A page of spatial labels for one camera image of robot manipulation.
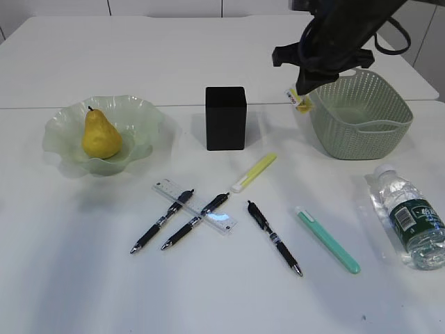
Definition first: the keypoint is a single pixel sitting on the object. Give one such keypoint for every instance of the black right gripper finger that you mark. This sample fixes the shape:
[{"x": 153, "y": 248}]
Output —
[
  {"x": 323, "y": 78},
  {"x": 307, "y": 81}
]

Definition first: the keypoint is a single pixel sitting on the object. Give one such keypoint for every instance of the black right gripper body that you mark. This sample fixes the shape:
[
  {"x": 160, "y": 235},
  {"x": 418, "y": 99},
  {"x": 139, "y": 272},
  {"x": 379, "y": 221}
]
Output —
[{"x": 331, "y": 43}]

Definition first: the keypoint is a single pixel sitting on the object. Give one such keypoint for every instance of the yellow white waste paper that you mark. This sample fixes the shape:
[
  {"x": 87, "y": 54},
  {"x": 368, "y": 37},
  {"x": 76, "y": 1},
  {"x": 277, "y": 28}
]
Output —
[{"x": 301, "y": 103}]

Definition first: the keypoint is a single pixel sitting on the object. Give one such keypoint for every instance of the clear water bottle green label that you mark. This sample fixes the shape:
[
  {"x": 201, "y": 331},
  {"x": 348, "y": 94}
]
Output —
[{"x": 403, "y": 208}]

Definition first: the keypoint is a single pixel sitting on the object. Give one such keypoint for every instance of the mint green utility knife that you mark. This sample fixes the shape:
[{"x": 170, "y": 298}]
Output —
[{"x": 350, "y": 264}]

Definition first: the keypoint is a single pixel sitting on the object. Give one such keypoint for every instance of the yellow pear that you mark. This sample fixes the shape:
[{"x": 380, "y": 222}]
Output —
[{"x": 100, "y": 138}]

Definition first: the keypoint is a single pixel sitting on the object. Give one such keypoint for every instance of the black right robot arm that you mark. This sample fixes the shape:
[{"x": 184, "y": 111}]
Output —
[{"x": 383, "y": 11}]

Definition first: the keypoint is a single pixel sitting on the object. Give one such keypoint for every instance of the sage green woven plastic basket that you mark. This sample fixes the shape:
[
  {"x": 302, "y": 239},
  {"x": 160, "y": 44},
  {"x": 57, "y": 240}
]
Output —
[{"x": 359, "y": 116}]

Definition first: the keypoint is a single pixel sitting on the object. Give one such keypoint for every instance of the yellow utility knife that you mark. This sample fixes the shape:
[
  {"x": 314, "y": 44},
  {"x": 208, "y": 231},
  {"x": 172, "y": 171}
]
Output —
[{"x": 253, "y": 173}]

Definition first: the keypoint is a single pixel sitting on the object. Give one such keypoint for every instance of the black square pen holder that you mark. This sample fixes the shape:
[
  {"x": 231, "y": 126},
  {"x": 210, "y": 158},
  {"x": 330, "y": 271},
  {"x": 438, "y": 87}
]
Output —
[{"x": 225, "y": 115}]

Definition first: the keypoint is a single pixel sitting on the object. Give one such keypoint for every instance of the black gel pen right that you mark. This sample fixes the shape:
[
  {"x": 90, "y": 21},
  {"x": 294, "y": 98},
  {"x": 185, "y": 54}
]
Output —
[{"x": 262, "y": 222}]

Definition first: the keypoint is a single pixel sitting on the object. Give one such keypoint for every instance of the black gel pen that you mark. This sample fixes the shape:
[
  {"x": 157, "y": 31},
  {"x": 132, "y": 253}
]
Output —
[
  {"x": 185, "y": 229},
  {"x": 262, "y": 222},
  {"x": 172, "y": 210}
]

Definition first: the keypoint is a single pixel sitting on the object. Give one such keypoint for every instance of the black gel pen middle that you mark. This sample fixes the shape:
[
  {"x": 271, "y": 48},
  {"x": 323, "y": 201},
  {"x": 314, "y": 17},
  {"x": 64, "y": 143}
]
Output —
[{"x": 185, "y": 229}]

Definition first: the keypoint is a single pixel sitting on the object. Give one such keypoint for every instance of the clear plastic ruler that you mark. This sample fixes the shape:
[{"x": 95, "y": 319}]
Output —
[{"x": 219, "y": 220}]

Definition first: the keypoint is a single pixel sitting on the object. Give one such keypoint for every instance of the black gel pen far left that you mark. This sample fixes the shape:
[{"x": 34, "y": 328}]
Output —
[{"x": 172, "y": 210}]

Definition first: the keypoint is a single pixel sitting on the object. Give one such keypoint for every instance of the light green wavy glass plate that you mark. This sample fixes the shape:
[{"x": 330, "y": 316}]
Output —
[{"x": 137, "y": 120}]

